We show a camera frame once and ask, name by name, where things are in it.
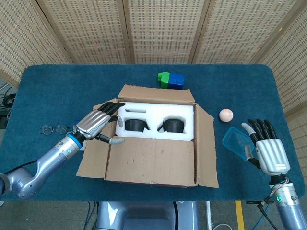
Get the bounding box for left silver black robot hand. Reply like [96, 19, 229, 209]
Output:
[73, 102, 127, 146]

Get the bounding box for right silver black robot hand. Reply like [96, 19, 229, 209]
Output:
[241, 118, 290, 177]

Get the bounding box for red printed cardboard box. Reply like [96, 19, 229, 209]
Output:
[76, 83, 220, 189]

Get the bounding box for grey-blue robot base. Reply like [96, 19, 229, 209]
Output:
[95, 200, 200, 230]

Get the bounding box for teal blue tablecloth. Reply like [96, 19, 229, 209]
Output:
[0, 63, 306, 202]

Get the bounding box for clear blue plastic container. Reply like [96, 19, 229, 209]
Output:
[222, 126, 256, 161]

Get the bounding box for black cup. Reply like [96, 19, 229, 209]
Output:
[124, 118, 151, 132]
[157, 117, 186, 134]

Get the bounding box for thin-framed eyeglasses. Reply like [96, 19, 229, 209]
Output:
[41, 124, 70, 136]

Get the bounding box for beige wooden egg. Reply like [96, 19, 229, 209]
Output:
[219, 108, 234, 122]

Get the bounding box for white foam insert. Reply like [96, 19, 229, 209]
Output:
[114, 101, 195, 142]

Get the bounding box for yellow floor tape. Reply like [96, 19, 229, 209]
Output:
[235, 200, 245, 230]

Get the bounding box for green toy block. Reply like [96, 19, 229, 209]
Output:
[157, 71, 171, 89]

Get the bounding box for blue toy block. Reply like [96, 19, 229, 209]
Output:
[167, 72, 178, 90]
[176, 73, 186, 91]

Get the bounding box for woven rattan folding screen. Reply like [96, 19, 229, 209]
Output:
[0, 0, 307, 178]

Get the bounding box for multicoloured wrist wires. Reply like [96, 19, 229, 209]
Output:
[263, 177, 291, 204]

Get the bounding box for blue floor cable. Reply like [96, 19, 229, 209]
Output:
[86, 201, 99, 230]
[258, 208, 282, 230]

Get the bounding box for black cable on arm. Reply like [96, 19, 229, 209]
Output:
[2, 160, 40, 175]

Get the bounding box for white floor cable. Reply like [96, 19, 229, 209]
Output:
[205, 201, 232, 230]

